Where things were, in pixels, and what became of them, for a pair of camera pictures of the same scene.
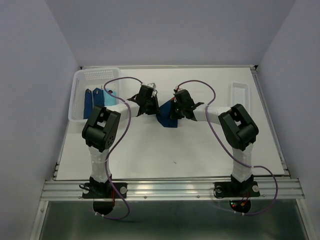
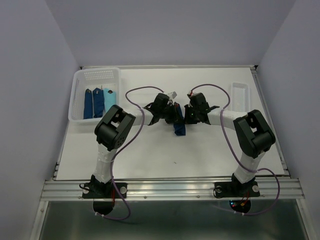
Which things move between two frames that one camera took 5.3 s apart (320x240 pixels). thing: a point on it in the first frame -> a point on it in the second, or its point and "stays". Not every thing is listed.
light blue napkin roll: [109, 100] stays
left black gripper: [152, 105] -> [171, 113]
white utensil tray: [240, 94] stays
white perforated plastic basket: [85, 79] stays
